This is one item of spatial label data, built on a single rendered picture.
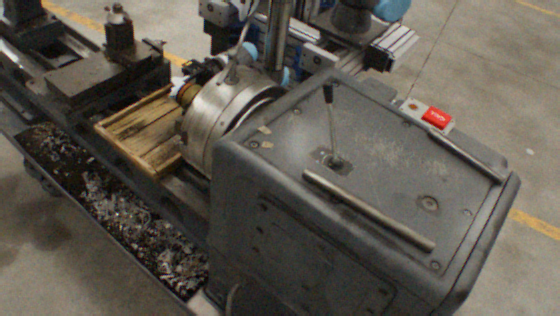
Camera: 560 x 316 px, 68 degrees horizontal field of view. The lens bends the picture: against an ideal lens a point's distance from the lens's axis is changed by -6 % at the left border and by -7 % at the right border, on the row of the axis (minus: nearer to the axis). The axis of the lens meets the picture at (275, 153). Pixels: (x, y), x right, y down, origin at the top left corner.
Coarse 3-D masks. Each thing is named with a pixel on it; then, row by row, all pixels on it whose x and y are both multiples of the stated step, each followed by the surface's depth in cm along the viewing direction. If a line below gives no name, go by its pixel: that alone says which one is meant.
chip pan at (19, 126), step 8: (0, 104) 191; (0, 112) 188; (8, 112) 188; (0, 120) 184; (8, 120) 185; (16, 120) 186; (8, 128) 181; (16, 128) 182; (24, 128) 183; (200, 288) 143; (192, 296) 140; (200, 296) 141; (192, 304) 138; (200, 304) 139; (208, 304) 139; (200, 312) 137; (208, 312) 137; (216, 312) 137
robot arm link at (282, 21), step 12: (276, 0) 134; (288, 0) 134; (276, 12) 136; (288, 12) 137; (276, 24) 139; (288, 24) 141; (276, 36) 141; (264, 48) 147; (276, 48) 144; (264, 60) 149; (276, 60) 147; (264, 72) 151; (276, 72) 150; (288, 72) 154
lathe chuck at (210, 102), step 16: (224, 80) 109; (240, 80) 109; (256, 80) 111; (272, 80) 117; (208, 96) 107; (224, 96) 106; (192, 112) 108; (208, 112) 106; (192, 128) 108; (208, 128) 106; (192, 144) 109; (192, 160) 114
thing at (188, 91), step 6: (186, 84) 125; (192, 84) 126; (180, 90) 124; (186, 90) 123; (192, 90) 123; (198, 90) 122; (180, 96) 124; (186, 96) 123; (192, 96) 121; (180, 102) 125; (186, 102) 123
